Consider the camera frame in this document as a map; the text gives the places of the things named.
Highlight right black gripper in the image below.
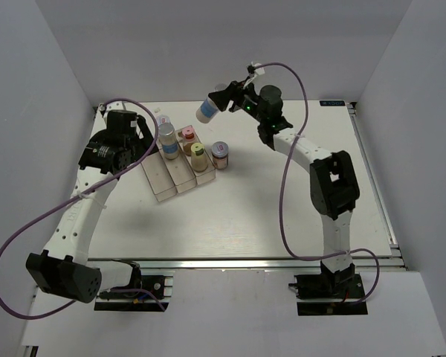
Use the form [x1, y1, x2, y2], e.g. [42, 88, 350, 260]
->
[208, 77, 266, 124]

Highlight silver lid jar blue label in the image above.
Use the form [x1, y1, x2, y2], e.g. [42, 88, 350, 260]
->
[195, 97, 219, 123]

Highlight white lid jar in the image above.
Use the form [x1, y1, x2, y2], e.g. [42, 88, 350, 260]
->
[211, 141, 229, 170]
[156, 115, 171, 126]

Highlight pink cap spice bottle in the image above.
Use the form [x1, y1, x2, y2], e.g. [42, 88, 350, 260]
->
[181, 126, 198, 156]

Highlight yellow cap white bottle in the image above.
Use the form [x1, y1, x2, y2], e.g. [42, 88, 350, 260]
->
[190, 142, 208, 172]

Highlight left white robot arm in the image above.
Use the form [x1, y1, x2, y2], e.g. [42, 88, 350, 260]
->
[25, 110, 156, 303]

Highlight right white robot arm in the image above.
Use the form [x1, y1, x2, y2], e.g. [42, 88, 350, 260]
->
[208, 81, 360, 299]

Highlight left clear organizer tray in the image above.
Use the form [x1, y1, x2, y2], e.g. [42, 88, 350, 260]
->
[141, 153, 177, 202]

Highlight right clear organizer tray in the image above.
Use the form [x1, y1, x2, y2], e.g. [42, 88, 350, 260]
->
[176, 126, 216, 185]

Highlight blue sticker right corner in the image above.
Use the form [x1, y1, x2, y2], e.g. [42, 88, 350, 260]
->
[319, 100, 346, 107]

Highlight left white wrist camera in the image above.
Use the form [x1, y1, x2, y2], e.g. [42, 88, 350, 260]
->
[97, 101, 126, 115]

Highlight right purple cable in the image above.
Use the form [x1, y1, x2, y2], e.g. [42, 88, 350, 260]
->
[262, 62, 381, 306]

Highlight purple cable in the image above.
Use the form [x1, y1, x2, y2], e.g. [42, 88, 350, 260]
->
[262, 62, 381, 306]
[0, 98, 170, 320]

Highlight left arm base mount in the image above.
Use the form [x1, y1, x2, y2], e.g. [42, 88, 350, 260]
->
[88, 260, 172, 312]

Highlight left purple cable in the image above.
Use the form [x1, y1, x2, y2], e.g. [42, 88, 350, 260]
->
[0, 98, 170, 320]

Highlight aluminium front rail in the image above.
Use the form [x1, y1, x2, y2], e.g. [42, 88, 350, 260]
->
[88, 256, 406, 271]

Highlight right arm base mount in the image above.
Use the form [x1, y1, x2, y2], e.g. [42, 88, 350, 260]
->
[288, 264, 368, 316]

